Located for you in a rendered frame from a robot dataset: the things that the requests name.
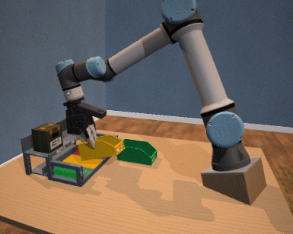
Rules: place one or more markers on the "grey metal shelf rack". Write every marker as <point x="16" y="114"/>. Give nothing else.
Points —
<point x="68" y="165"/>

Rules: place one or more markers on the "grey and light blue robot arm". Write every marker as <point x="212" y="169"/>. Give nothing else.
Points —
<point x="224" y="127"/>

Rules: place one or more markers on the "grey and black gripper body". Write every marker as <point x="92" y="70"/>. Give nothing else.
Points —
<point x="75" y="117"/>

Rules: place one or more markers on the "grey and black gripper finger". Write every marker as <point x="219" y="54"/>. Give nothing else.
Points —
<point x="86" y="133"/>
<point x="93" y="130"/>

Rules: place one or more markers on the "green bin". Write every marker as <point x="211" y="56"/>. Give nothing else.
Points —
<point x="140" y="152"/>

